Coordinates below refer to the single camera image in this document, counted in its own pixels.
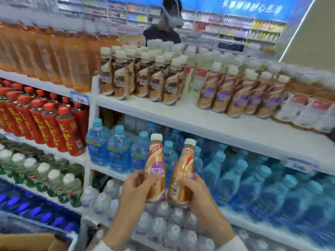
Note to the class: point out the blue wall banner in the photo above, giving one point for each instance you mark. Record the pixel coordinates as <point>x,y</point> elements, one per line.
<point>251,6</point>

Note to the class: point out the coffee bottle showing back label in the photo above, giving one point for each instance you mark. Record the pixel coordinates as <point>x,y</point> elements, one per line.
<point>182,169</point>

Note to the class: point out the white shelf unit with tea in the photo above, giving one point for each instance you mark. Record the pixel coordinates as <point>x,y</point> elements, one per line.
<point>39,84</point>

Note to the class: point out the person's left thumb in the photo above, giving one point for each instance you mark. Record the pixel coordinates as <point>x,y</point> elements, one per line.
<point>150,181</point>

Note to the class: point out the row of red drink bottles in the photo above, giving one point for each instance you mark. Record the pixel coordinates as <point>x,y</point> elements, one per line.
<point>44,120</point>

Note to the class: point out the person's right hand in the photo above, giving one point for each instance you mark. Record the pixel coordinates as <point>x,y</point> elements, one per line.
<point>200,198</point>

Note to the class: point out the group of blue water bottles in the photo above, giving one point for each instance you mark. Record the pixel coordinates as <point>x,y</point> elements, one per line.
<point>261,185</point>

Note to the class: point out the blue white price tag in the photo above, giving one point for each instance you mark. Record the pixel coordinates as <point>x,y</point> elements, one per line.
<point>301,165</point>
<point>79,98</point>

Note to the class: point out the coffee bottle with purple label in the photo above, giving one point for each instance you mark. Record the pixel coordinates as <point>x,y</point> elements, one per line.
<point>156,164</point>

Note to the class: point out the background shelves of goods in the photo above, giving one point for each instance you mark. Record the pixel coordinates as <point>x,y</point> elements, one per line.
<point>209,26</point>

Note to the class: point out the group of clear water bottles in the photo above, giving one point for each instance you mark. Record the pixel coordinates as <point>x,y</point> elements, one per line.
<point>162,224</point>

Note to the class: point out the person's left hand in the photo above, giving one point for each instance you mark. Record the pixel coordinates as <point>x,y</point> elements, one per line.
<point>133,190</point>

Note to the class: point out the row of dark blue bottles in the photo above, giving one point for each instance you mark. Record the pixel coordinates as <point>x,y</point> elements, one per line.
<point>34,209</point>

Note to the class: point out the group of white red-label bottles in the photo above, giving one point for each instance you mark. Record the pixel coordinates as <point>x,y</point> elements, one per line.
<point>306,107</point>

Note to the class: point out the person's right forearm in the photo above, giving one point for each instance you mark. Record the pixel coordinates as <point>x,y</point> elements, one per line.
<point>213,224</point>

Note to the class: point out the brown cardboard box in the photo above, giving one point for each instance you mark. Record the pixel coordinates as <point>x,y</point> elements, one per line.
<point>28,242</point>

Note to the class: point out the group of brown-label coffee bottles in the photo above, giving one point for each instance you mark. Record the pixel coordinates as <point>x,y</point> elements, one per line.
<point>141,75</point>

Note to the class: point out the row of orange tea bottles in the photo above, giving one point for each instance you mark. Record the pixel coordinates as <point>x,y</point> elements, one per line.
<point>52,54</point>

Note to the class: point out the group of purple-label coffee bottles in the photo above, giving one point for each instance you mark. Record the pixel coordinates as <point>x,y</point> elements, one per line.
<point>235,94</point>

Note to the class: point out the row of green white-capped bottles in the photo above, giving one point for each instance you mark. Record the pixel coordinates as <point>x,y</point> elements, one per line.
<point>39,172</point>

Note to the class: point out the person's left forearm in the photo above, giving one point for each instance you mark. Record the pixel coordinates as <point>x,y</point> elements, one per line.
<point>124,227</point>

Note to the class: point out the person's right thumb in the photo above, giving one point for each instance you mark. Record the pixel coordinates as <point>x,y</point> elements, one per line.
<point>185,182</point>

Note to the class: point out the white shelf unit with coffee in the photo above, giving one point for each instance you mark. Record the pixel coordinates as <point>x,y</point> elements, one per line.
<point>235,128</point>

